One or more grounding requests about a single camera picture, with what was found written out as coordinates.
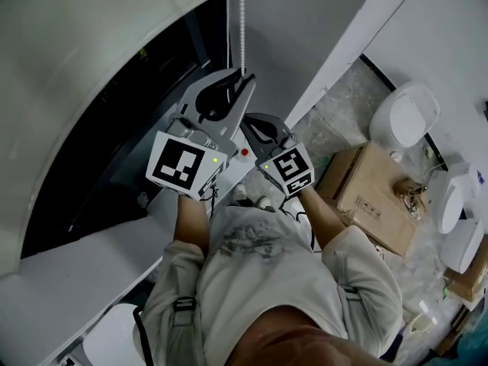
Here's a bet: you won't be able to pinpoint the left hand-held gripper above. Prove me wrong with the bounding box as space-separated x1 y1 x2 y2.
145 67 258 203

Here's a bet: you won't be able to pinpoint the grey strap with black buckle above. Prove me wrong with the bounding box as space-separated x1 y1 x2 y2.
172 297 199 366
341 284 363 335

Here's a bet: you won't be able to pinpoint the black shoulder strap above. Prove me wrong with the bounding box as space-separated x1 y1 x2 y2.
132 306 153 366

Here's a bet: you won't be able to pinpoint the large brown cardboard box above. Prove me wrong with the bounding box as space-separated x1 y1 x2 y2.
316 141 428 258

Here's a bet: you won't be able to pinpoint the cream plastic part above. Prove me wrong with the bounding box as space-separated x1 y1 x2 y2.
409 313 438 334

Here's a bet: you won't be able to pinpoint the small brown cardboard box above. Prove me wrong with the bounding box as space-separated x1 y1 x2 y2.
444 234 488 303

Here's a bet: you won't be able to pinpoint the person's face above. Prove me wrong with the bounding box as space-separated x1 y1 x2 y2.
228 306 386 366

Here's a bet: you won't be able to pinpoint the white plastic seat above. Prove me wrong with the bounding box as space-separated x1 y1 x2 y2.
82 303 144 366

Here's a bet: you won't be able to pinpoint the blue disposable head cover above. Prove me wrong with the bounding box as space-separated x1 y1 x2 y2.
455 326 488 366

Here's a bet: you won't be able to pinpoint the plain white toilet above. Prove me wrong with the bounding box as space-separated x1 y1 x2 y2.
440 219 484 275

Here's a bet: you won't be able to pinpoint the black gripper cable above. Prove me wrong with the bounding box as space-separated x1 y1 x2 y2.
280 196 316 251
205 187 221 219

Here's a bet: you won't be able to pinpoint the white toilet lids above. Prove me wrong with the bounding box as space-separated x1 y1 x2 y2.
436 162 480 235

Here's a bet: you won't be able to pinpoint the white roller blind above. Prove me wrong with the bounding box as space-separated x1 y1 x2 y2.
0 0 230 278

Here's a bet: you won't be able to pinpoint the person's left forearm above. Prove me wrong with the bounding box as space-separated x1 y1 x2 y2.
173 195 210 261

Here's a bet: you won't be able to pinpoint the bronze faucet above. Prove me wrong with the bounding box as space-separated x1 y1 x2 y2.
394 179 429 220

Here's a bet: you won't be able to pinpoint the white window sill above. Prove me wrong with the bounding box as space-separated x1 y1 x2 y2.
0 126 264 366

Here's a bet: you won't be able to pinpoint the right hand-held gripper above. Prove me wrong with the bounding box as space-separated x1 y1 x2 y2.
242 112 316 199

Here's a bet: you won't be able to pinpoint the person's right forearm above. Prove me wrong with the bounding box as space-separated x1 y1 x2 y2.
299 185 352 253

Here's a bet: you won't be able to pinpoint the dark window frame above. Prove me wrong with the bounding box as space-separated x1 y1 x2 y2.
21 0 230 258

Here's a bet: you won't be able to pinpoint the white toilet with round lid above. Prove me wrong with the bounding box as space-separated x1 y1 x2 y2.
368 81 441 153

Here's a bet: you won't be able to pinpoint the person's beige printed shirt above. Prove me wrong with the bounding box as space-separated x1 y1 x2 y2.
133 204 404 366

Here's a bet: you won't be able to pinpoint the white bead pull chain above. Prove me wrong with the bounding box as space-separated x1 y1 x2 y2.
225 0 247 76

